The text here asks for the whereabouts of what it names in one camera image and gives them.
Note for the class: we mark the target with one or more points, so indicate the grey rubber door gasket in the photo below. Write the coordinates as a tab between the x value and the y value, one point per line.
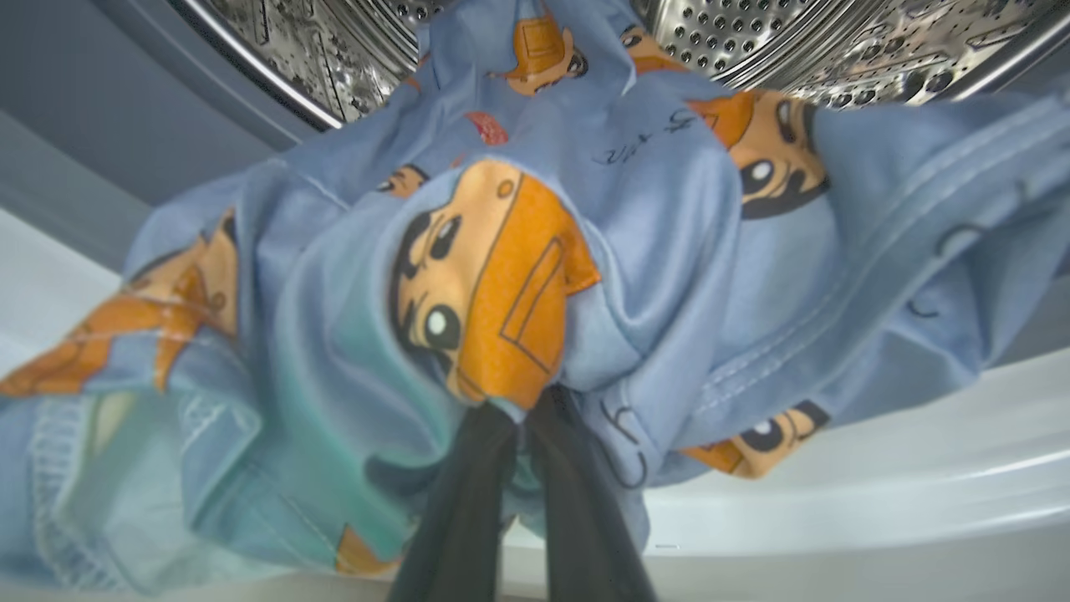
100	100

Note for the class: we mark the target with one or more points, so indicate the blue cartoon print garment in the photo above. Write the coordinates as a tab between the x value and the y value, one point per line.
919	234
501	293

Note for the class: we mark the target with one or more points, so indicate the white front-load washing machine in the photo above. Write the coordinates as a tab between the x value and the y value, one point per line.
836	502

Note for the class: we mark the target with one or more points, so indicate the steel washing machine drum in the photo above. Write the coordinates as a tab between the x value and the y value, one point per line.
836	42

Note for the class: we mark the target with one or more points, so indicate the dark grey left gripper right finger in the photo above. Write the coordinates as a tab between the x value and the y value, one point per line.
585	518

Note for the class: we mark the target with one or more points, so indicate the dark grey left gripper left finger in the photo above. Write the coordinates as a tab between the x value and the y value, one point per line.
460	518

